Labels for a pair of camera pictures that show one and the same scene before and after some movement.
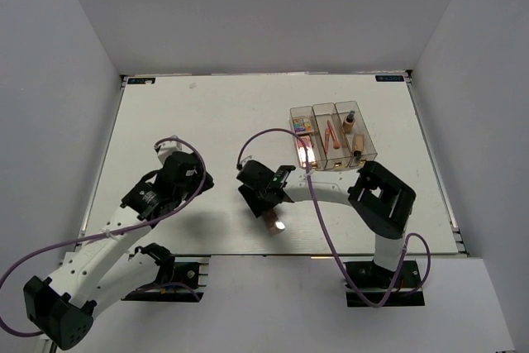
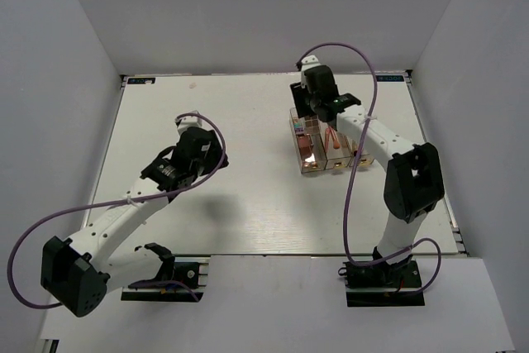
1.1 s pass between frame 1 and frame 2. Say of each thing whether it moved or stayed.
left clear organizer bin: stayed
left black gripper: moved
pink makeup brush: stayed
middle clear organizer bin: stayed
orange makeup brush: stayed
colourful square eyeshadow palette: stayed
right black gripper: moved
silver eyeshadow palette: moved
